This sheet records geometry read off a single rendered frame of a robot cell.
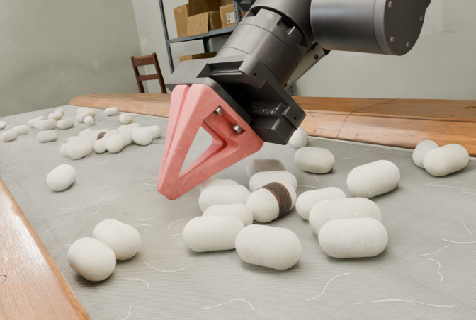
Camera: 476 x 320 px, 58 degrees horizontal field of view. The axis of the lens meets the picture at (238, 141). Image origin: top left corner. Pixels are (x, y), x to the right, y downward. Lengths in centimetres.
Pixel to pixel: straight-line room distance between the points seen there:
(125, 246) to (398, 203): 17
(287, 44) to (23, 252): 22
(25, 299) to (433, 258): 18
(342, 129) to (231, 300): 30
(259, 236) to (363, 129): 26
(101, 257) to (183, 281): 4
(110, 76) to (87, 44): 43
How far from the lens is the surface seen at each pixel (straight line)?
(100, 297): 24
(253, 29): 33
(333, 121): 49
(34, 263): 23
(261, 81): 28
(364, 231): 22
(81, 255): 25
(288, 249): 21
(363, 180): 29
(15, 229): 29
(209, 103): 29
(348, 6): 30
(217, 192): 29
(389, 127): 44
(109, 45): 541
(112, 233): 26
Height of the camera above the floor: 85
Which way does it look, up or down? 12 degrees down
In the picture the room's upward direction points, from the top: 8 degrees counter-clockwise
